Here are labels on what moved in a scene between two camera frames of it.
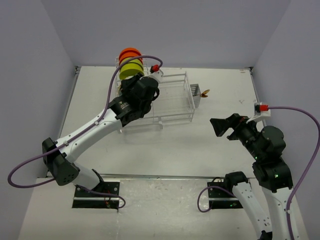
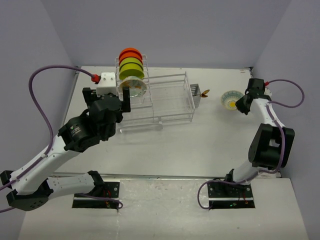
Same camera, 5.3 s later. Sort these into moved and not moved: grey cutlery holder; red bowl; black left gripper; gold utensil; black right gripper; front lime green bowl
Moved: black left gripper; black right gripper
Not moved: gold utensil; front lime green bowl; grey cutlery holder; red bowl
